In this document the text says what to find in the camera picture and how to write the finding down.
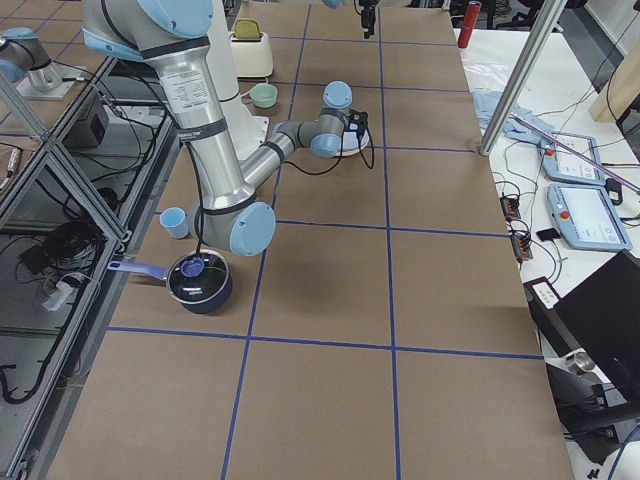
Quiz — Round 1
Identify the red cylinder bottle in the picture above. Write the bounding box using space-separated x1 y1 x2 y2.
457 1 482 49

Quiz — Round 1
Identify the black laptop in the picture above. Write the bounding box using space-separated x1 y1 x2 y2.
524 250 639 400

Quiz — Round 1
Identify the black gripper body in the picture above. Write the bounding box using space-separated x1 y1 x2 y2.
355 0 378 11

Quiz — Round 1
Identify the lower teach pendant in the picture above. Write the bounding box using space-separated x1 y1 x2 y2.
547 183 633 252

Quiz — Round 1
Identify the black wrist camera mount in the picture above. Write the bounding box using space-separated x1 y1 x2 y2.
348 109 369 136

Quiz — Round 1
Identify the upper teach pendant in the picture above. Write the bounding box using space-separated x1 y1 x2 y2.
539 132 605 186

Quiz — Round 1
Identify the teach pendant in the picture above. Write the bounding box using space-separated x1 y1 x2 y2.
547 183 633 252
539 132 605 186

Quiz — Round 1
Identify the dark pot with glass lid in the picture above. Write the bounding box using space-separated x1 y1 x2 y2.
107 249 233 314

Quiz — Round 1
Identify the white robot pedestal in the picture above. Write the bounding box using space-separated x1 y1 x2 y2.
206 0 269 162

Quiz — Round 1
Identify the light blue plate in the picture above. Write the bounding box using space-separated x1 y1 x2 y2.
338 129 370 149

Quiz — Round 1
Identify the white power strip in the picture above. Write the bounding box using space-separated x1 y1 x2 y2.
531 280 559 310

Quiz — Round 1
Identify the light blue cup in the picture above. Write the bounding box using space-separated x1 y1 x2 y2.
159 207 189 239

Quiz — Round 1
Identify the light blue cloth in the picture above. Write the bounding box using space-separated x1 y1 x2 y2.
472 89 556 146

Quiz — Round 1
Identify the pink plate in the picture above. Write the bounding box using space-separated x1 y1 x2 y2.
335 147 367 157

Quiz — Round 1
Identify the aluminium frame post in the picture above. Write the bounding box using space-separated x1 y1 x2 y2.
478 0 567 156

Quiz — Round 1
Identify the cream toaster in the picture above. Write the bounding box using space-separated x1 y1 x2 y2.
229 18 274 78

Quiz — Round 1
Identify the green bowl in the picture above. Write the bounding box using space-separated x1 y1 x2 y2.
249 83 278 109

